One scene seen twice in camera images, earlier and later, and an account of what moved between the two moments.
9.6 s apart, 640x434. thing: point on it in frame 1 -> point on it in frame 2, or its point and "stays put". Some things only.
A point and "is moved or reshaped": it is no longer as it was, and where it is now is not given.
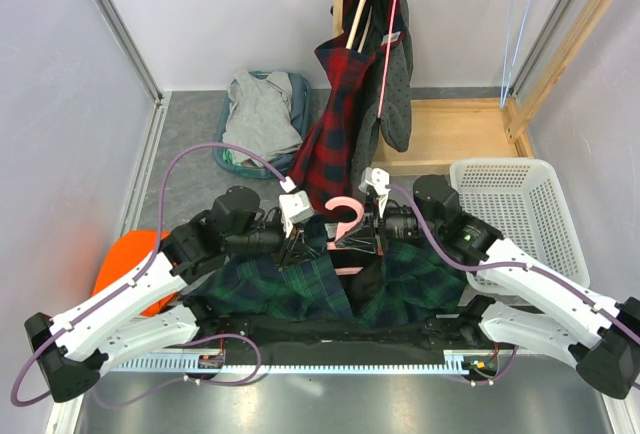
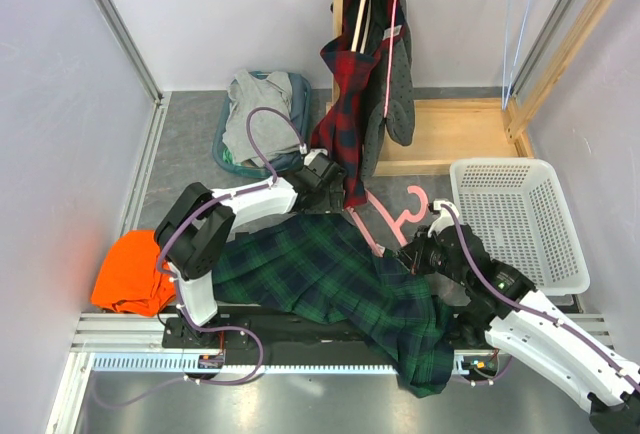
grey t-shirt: [259, 118] stays put
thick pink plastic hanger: [339, 201] is moved or reshaped
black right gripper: [372, 236] -> [412, 253]
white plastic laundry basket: [524, 201] stays put
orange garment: [130, 249] stays put
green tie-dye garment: [228, 157] stays put
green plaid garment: [414, 285] is moved or reshaped
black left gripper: [298, 247] -> [331, 202]
